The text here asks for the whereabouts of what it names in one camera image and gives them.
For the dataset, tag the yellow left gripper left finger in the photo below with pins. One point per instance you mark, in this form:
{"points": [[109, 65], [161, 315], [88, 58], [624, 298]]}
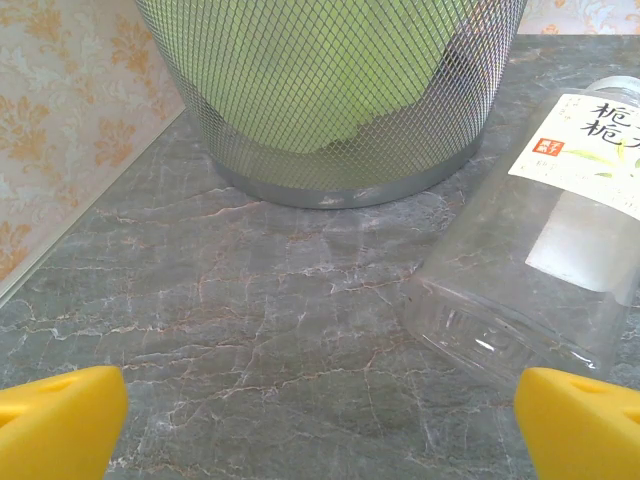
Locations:
{"points": [[55, 430]]}

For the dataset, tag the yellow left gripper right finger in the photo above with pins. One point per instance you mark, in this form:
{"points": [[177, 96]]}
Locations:
{"points": [[585, 435]]}

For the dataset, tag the clear bottle cream label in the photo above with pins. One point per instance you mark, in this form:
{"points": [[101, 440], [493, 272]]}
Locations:
{"points": [[500, 260]]}

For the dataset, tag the green trash bin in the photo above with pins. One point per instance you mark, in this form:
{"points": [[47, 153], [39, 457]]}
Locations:
{"points": [[310, 75]]}

